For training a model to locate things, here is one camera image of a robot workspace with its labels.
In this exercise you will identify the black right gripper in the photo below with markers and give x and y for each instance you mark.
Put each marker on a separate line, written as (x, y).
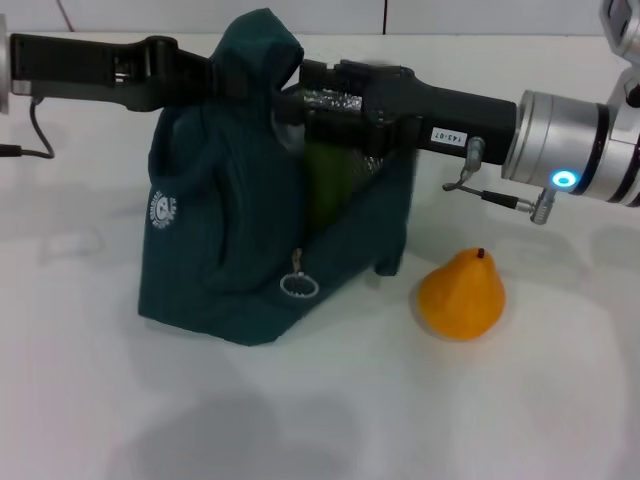
(450, 120)

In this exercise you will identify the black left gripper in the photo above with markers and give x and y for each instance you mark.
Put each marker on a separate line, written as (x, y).
(75, 70)

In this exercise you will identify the green cucumber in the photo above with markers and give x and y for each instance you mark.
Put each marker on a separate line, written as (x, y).
(325, 190)

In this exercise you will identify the teal insulated lunch bag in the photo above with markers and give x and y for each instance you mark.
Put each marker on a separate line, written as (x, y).
(210, 225)

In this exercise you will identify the orange pear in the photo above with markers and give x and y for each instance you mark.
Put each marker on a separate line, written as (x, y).
(462, 300)

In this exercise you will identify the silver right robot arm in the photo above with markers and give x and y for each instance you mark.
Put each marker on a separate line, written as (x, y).
(560, 145)

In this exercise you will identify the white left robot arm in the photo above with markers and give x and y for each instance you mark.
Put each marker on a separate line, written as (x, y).
(3, 65)

